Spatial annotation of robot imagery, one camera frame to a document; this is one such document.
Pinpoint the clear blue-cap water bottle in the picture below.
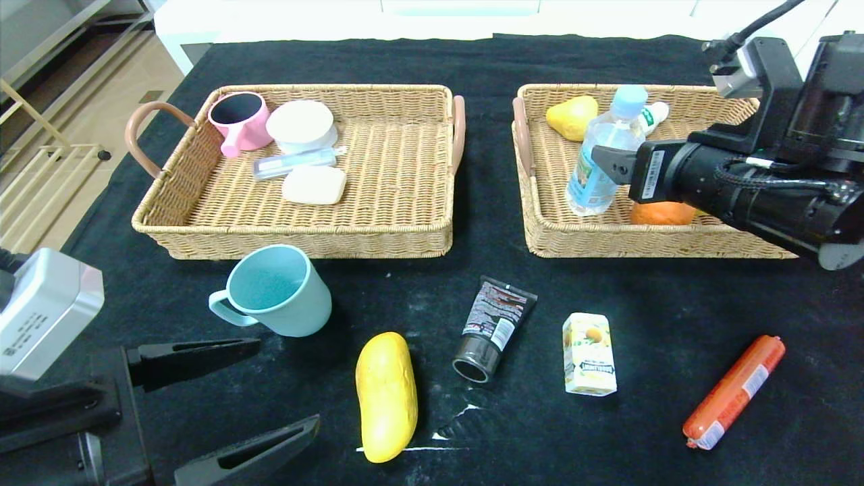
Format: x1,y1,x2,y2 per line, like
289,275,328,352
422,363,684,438
566,84,649,217

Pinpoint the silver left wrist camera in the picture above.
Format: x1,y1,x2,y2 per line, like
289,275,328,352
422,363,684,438
0,248,105,382

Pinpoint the braided right arm cable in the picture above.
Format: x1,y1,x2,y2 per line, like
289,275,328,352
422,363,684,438
715,157,844,198

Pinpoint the gray shelf unit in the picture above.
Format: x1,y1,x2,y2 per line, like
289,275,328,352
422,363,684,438
0,0,157,92

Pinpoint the long yellow mango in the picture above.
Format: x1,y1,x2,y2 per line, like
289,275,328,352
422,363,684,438
356,331,419,464

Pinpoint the orange fruit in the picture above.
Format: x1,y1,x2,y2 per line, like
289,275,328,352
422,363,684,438
631,201,697,226

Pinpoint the orange sausage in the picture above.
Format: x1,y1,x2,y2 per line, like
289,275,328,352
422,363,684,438
682,335,786,451

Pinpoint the grey toothpaste tube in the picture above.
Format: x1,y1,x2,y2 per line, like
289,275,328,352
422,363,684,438
253,146,348,182

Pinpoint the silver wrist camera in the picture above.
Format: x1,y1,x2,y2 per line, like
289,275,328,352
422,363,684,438
0,248,105,382
707,37,763,102

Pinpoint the white green-label yogurt bottle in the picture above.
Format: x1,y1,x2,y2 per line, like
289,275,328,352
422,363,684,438
638,101,670,132

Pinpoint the yellow juice box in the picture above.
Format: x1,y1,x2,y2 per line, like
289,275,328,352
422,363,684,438
562,313,618,397

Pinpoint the yellow pear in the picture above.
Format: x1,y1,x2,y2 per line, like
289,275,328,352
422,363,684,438
545,95,599,142

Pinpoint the white soap bar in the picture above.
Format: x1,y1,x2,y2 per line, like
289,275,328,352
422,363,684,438
282,166,348,206

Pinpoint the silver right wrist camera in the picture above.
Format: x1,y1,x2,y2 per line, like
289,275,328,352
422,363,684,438
707,37,763,102

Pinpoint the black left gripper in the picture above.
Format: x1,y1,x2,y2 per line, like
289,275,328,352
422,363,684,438
0,337,321,486

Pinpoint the gold metal rack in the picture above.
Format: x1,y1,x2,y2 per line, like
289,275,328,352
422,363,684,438
0,78,112,261

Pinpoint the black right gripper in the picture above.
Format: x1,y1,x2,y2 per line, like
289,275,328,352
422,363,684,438
591,139,745,231

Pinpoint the white round lidded jar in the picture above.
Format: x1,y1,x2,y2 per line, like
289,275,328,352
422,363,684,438
266,101,338,155

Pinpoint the wicker basket holding toiletries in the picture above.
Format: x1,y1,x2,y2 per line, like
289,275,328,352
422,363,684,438
126,84,466,261

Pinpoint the black tablecloth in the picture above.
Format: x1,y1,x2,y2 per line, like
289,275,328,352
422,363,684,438
0,35,864,486

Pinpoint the teal mug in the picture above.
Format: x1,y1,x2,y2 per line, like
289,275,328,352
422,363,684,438
209,244,333,338

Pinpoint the wicker basket holding food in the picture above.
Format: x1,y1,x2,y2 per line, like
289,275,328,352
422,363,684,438
512,84,801,259

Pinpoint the black facial cleanser tube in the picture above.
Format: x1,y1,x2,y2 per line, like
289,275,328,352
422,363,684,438
452,276,539,385

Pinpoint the black right camera cable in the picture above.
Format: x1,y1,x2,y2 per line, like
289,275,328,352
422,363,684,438
702,0,807,58

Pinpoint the pink cup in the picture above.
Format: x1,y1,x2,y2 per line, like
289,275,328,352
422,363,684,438
208,92,274,159

